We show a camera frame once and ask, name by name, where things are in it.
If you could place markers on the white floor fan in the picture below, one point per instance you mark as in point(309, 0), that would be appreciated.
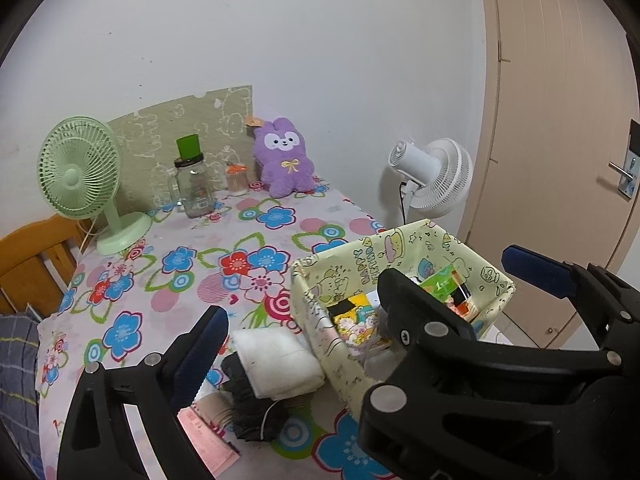
point(436, 178)

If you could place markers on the beige door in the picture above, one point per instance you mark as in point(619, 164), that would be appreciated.
point(561, 96)

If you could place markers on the glass mason jar mug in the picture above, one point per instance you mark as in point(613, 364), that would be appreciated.
point(190, 187)

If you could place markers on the cotton swab jar orange lid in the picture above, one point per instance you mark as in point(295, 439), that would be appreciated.
point(237, 182)

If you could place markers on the green patterned wall board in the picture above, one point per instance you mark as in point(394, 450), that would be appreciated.
point(147, 141)

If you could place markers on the green desk fan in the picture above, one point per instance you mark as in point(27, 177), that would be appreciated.
point(78, 172)

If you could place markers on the wooden bed headboard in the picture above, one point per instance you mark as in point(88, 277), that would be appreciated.
point(37, 263)

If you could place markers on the pink paper packet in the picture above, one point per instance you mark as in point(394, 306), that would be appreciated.
point(216, 454)

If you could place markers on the green tissue pack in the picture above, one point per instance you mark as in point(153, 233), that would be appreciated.
point(447, 286)

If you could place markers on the green cup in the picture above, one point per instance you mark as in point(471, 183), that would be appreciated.
point(189, 146)

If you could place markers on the grey plaid pillow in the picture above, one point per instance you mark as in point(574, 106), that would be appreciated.
point(19, 398)

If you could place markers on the purple plush bunny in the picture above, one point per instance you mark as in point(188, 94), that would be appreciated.
point(280, 153)

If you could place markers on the white folded towel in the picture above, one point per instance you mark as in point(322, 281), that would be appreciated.
point(277, 365)

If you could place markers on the white and beige cloth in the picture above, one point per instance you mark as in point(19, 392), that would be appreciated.
point(214, 409)

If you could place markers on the floral tablecloth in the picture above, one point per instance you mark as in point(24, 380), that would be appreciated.
point(119, 309)

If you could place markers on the metal door handle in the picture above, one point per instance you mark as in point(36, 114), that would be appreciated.
point(629, 171)

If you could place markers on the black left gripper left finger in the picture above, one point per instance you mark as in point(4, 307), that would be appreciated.
point(191, 355)

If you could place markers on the yellow cartoon fabric bin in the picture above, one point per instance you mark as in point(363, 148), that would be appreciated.
point(336, 302)

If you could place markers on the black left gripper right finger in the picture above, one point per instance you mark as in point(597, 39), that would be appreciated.
point(542, 272)

